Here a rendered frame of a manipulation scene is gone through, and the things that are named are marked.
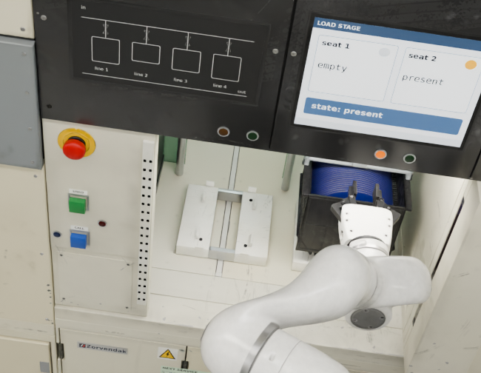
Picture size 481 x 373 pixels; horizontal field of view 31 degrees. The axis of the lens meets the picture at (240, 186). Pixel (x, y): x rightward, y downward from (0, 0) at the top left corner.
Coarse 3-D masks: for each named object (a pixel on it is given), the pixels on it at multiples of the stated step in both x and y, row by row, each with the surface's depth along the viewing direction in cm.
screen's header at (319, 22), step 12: (324, 24) 131; (336, 24) 131; (348, 24) 130; (360, 24) 130; (384, 36) 131; (396, 36) 131; (408, 36) 131; (420, 36) 131; (432, 36) 130; (444, 36) 130; (468, 48) 131; (480, 48) 131
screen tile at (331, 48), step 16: (320, 48) 134; (336, 48) 134; (352, 48) 133; (368, 48) 133; (368, 64) 135; (384, 64) 135; (320, 80) 138; (336, 80) 138; (352, 80) 137; (368, 80) 137; (384, 80) 137; (352, 96) 140; (368, 96) 139; (384, 96) 139
